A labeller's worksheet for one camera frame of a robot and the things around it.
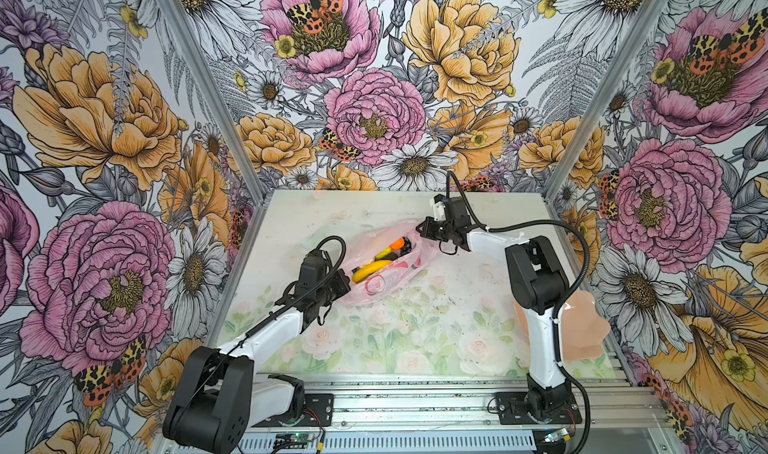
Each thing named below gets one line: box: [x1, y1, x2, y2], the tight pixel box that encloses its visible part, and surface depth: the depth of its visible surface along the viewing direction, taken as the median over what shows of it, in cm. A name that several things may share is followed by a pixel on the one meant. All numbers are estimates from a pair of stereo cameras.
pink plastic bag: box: [342, 219, 438, 307], surface depth 93 cm
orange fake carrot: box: [374, 237, 405, 260], surface depth 103 cm
